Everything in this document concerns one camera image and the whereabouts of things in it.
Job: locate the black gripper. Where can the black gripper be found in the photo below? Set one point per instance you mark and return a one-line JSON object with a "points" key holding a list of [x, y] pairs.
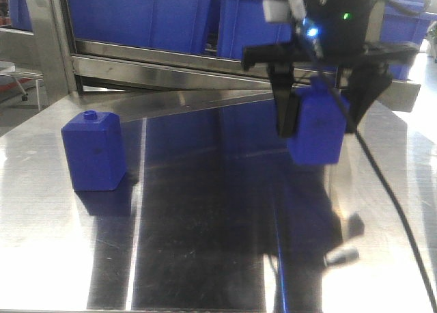
{"points": [[333, 33]]}

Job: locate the blue part with wide cap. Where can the blue part with wide cap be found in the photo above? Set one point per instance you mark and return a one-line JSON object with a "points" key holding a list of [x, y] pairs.
{"points": [[320, 126]]}

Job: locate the stainless steel shelf rack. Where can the stainless steel shelf rack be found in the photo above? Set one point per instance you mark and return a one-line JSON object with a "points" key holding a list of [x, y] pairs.
{"points": [[67, 64]]}

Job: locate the blue part with small knob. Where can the blue part with small knob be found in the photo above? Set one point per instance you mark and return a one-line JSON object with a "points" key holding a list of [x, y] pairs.
{"points": [[94, 151]]}

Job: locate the blue bin lower middle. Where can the blue bin lower middle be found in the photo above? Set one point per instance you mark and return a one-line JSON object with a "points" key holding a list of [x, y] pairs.
{"points": [[242, 24]]}

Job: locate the blue bin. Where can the blue bin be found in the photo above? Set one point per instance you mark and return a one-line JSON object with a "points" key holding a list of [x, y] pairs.
{"points": [[397, 27], [172, 25], [19, 15], [242, 24]]}

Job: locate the blue bin far right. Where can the blue bin far right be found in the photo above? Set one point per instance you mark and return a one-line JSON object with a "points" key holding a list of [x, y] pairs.
{"points": [[397, 27]]}

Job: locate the blue bin lower left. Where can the blue bin lower left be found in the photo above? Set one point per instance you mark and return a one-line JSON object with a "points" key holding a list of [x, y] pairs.
{"points": [[172, 25]]}

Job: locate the blue bin far left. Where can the blue bin far left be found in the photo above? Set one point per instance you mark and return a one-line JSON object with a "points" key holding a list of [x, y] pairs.
{"points": [[19, 15]]}

